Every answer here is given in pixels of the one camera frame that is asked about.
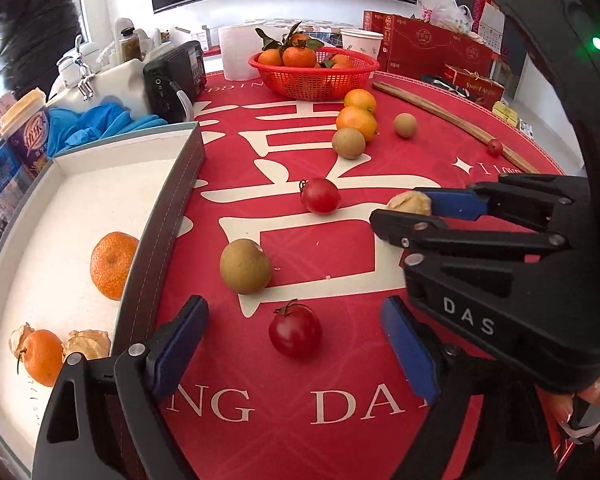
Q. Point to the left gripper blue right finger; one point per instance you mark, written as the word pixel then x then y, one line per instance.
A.
pixel 512 440

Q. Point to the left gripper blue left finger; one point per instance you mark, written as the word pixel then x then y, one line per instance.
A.
pixel 103 421

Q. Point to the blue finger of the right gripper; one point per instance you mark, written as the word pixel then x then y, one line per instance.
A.
pixel 455 203

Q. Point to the dried physalis husk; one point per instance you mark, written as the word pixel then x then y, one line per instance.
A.
pixel 411 202
pixel 93 344

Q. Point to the small red cherry tomato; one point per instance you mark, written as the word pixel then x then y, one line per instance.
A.
pixel 494 148

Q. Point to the small tangerine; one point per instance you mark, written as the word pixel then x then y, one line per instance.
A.
pixel 42 356

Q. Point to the orange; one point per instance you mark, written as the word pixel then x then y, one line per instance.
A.
pixel 362 99
pixel 358 119

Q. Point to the red tomato with stem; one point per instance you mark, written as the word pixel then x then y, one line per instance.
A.
pixel 319 195

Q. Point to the large red tomato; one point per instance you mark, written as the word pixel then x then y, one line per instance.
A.
pixel 295 331

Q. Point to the large orange tangerine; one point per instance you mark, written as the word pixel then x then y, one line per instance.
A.
pixel 111 262

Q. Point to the large brown longan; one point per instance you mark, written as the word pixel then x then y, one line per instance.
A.
pixel 244 267

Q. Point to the person's right hand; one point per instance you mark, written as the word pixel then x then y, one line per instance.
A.
pixel 562 405

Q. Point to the yellow carton box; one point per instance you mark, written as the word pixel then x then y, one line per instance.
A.
pixel 505 113

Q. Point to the red sweet gift box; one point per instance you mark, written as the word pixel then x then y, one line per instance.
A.
pixel 484 91

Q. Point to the long wooden back scratcher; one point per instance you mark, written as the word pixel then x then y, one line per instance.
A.
pixel 476 132

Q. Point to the red round table mat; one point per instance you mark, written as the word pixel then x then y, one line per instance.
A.
pixel 243 410

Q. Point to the red gift box stack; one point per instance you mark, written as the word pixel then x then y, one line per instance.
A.
pixel 411 47

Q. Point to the white lined gift box tray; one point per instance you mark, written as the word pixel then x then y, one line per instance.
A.
pixel 138 184

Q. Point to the floral paper cup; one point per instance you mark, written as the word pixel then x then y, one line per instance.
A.
pixel 362 41

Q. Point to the red plastic fruit basket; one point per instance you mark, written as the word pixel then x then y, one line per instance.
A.
pixel 317 84

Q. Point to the tangerines in basket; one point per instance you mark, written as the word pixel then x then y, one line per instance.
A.
pixel 297 49

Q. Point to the white paper towel roll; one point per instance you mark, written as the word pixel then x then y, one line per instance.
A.
pixel 238 43

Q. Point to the black portable radio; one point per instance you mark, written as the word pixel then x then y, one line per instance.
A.
pixel 173 82

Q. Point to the blue rubber gloves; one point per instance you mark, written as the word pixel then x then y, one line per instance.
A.
pixel 69 129

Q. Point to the purple milk tea cup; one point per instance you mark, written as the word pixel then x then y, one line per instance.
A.
pixel 25 127

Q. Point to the white condiment holder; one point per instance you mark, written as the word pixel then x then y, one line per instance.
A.
pixel 89 75

